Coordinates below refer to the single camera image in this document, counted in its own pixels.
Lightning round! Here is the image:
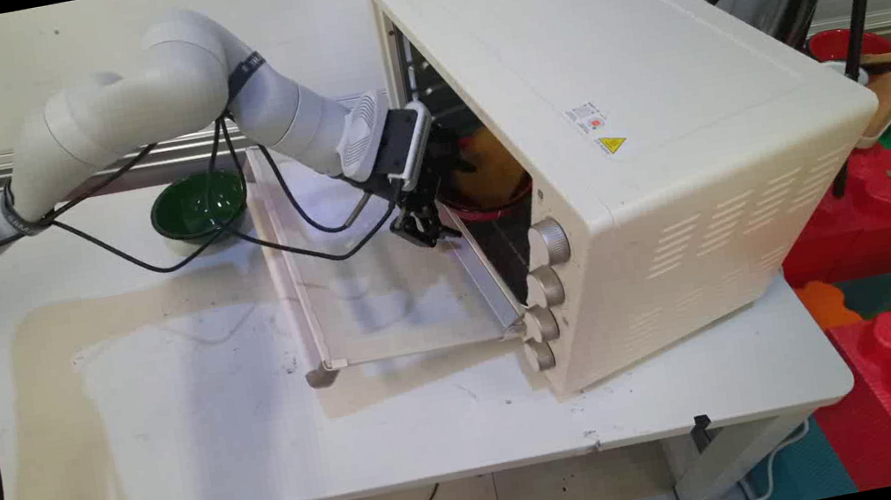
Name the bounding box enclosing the cream toaster oven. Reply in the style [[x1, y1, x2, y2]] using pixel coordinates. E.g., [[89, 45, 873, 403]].
[[368, 0, 891, 420]]

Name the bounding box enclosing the yellow warning sticker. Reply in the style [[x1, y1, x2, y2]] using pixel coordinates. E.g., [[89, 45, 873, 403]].
[[595, 133, 630, 159]]

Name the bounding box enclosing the small red foam block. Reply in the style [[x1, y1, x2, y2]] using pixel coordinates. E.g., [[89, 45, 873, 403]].
[[766, 141, 891, 292]]

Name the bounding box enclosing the white label sticker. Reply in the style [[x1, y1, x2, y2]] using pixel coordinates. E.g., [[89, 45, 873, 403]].
[[563, 98, 612, 139]]

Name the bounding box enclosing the teal floor mat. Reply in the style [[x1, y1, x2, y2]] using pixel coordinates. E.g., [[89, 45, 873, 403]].
[[740, 410, 860, 500]]

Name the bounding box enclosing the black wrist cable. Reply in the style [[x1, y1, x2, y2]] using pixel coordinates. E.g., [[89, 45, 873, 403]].
[[0, 92, 411, 316]]

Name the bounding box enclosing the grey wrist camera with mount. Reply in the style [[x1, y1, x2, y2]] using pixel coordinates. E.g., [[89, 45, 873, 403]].
[[328, 81, 442, 197]]

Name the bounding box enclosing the white table leg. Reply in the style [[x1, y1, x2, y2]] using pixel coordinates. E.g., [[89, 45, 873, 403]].
[[661, 408, 817, 500]]

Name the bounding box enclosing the black table clip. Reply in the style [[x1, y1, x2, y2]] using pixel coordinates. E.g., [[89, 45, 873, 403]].
[[691, 413, 718, 454]]

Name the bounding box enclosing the yellow sponge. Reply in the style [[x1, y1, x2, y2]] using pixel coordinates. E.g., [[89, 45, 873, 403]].
[[449, 122, 534, 213]]

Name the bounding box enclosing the green bowl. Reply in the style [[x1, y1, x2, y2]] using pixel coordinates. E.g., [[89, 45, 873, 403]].
[[145, 166, 256, 248]]

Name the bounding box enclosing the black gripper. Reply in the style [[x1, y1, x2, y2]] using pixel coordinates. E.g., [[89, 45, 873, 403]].
[[364, 100, 491, 255]]

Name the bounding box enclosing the orange foam block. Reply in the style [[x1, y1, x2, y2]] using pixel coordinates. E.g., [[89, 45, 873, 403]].
[[791, 273, 865, 334]]

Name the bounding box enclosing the red bowl with white inside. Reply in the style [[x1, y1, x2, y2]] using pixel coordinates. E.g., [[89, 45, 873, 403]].
[[804, 20, 891, 87]]

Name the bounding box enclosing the white floor cable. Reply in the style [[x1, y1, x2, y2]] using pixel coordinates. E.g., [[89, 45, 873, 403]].
[[616, 419, 823, 500]]

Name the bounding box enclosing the silver oven knob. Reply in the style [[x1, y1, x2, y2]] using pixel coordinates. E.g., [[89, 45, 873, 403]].
[[527, 215, 575, 269], [521, 337, 559, 375], [521, 262, 570, 312], [520, 302, 563, 346]]

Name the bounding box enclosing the glass oven door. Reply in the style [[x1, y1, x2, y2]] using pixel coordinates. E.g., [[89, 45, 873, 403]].
[[238, 108, 536, 396]]

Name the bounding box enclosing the red bowl with sponge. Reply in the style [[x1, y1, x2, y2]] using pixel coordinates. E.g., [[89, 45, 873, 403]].
[[435, 170, 539, 229]]

